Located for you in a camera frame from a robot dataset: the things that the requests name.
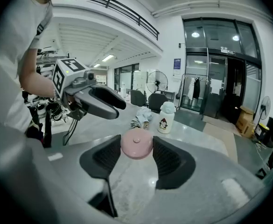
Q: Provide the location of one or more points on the person's left hand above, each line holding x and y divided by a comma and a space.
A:
72, 102

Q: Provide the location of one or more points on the pink round lid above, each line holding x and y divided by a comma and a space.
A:
136, 146

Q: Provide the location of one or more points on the white cartoon water bottle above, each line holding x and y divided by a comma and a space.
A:
165, 122

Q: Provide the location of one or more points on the brown cardboard box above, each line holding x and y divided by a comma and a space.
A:
245, 126
246, 111

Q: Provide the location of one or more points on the large black standing fan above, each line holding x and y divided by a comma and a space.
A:
157, 81

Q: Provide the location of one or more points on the small black standing fan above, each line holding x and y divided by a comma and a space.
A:
264, 107

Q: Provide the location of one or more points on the white paper notice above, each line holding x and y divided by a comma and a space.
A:
216, 86

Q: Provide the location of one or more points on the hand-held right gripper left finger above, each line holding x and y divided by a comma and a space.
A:
80, 171

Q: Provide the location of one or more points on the pile of black white equipment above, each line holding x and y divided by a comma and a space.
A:
57, 115

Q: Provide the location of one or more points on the black hanging garment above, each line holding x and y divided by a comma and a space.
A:
196, 88

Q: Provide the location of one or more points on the person in white shirt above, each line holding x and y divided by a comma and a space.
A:
8, 55

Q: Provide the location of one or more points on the glass entrance door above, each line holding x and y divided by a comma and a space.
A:
234, 87

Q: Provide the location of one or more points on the black clothes rack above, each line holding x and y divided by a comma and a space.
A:
197, 74

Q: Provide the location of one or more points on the yellow-lidded black bin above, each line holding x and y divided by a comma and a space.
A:
263, 129

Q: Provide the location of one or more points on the light blue folded umbrella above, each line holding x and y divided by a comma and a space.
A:
142, 118

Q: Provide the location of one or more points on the white hanging garment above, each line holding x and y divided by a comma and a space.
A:
191, 87

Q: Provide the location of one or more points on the person's left forearm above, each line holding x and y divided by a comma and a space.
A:
38, 87

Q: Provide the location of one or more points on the dark upholstered chair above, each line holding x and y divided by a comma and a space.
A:
157, 102
138, 98

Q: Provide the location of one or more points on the black metal railing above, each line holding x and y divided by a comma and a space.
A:
107, 2

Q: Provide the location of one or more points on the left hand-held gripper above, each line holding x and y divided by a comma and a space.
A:
61, 78

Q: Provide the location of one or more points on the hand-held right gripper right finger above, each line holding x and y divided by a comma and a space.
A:
209, 183

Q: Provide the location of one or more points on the blue wall poster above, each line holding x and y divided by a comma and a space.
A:
177, 64

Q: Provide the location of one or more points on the beige floor mat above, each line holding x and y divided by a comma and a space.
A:
220, 136

